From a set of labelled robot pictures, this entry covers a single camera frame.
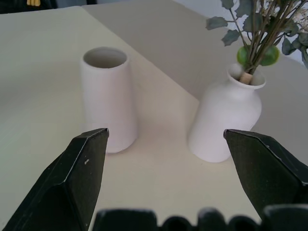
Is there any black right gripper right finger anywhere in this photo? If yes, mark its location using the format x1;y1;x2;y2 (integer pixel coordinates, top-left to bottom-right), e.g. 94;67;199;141
223;128;308;221

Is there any green leafy flower bouquet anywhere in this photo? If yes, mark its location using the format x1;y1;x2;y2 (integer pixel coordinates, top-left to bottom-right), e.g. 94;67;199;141
205;0;308;85

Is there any dark object with yellow stripes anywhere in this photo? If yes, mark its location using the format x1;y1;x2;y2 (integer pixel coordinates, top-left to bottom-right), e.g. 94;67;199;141
0;0;60;14

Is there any white cylindrical vase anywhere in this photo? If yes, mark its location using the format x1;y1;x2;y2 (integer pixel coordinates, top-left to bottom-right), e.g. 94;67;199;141
79;47;138;154

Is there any white bottle-shaped vase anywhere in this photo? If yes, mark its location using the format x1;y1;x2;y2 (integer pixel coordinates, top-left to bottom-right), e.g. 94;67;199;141
188;63;267;163

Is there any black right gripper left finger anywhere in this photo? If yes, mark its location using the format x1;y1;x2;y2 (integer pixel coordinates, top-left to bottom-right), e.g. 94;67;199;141
0;128;110;231

